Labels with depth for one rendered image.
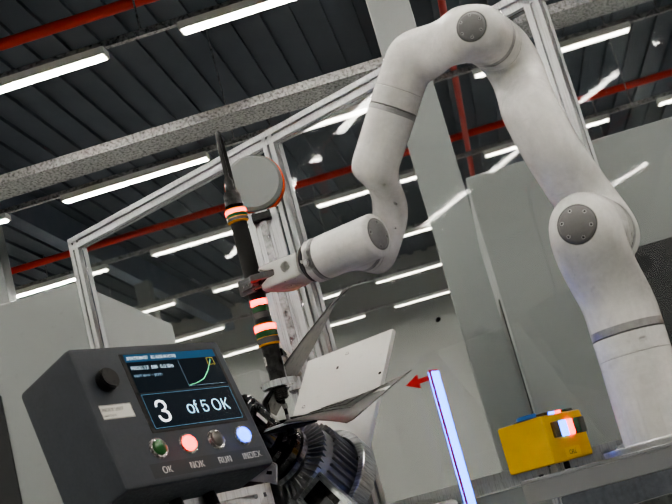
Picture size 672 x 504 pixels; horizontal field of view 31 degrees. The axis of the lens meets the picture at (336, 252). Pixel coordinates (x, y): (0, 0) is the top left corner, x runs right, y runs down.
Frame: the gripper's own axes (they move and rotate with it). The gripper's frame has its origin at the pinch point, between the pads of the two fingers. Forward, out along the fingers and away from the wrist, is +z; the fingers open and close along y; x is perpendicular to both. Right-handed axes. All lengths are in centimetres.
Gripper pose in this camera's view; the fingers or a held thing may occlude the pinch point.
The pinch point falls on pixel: (254, 286)
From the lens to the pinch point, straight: 236.0
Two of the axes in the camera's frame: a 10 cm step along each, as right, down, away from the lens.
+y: 6.1, 0.2, 7.9
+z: -7.5, 3.2, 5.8
